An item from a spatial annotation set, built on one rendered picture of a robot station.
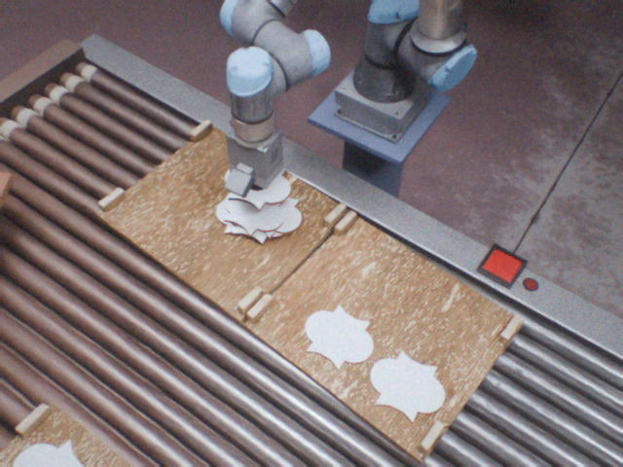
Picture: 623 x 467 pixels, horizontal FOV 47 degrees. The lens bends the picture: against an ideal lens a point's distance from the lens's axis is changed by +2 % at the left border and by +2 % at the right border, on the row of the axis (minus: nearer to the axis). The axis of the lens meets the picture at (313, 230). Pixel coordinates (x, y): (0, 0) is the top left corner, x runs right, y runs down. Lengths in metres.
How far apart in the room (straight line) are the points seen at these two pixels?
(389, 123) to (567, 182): 1.40
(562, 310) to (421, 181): 1.45
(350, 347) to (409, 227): 0.34
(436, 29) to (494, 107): 1.73
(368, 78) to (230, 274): 0.59
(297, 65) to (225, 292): 0.47
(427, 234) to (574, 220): 1.41
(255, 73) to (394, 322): 0.54
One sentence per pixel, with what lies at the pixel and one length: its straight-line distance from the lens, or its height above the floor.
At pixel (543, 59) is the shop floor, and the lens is 3.50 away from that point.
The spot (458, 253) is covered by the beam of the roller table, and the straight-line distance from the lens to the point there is 1.50.
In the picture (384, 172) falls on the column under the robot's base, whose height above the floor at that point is 0.71.
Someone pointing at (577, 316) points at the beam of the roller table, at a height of 0.91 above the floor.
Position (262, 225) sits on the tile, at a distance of 1.44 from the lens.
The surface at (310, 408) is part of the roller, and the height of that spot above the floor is 0.92.
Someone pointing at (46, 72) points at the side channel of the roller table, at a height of 0.95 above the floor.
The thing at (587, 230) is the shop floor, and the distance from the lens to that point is 2.85.
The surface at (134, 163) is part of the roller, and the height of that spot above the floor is 0.92.
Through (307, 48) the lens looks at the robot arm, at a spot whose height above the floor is 1.34.
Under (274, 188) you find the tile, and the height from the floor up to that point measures 1.06.
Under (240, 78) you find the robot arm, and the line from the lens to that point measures 1.16.
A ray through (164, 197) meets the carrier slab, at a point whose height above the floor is 0.94.
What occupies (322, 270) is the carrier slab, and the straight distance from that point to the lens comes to 1.41.
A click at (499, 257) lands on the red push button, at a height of 0.93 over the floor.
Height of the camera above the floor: 2.11
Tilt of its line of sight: 53 degrees down
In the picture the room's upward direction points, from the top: 2 degrees clockwise
